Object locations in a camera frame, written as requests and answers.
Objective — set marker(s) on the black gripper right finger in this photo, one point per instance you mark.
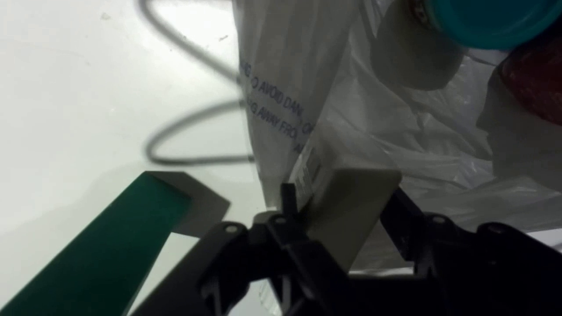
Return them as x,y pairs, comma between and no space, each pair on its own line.
468,256

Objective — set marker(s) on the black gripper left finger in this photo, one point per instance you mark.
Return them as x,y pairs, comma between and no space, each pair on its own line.
275,263

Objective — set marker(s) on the green bottle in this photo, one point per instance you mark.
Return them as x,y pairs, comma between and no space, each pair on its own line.
99,251

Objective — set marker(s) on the translucent white plastic bag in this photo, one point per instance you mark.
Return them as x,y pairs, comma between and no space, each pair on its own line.
305,70

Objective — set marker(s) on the container with teal lid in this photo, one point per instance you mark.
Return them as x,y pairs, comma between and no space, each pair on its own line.
493,22

